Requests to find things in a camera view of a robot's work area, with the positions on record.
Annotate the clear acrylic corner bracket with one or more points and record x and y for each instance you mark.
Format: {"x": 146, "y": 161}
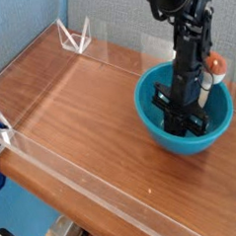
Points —
{"x": 74, "y": 42}

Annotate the clear acrylic barrier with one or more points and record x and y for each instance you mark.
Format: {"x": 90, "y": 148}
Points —
{"x": 96, "y": 205}
{"x": 150, "y": 51}

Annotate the white toy mushroom brown cap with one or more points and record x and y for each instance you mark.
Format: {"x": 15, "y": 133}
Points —
{"x": 215, "y": 71}

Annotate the clear acrylic front barrier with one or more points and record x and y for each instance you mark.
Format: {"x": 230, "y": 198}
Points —
{"x": 96, "y": 205}

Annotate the clear acrylic back barrier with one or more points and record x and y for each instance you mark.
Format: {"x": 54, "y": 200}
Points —
{"x": 150, "y": 51}

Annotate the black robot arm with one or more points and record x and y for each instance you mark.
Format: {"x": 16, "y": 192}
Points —
{"x": 191, "y": 20}

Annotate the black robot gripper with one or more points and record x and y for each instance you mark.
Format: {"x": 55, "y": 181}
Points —
{"x": 179, "y": 104}

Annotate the metal table frame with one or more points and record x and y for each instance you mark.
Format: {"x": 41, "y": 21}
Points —
{"x": 63, "y": 226}

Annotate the blue plastic bowl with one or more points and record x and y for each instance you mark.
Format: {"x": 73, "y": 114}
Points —
{"x": 219, "y": 107}

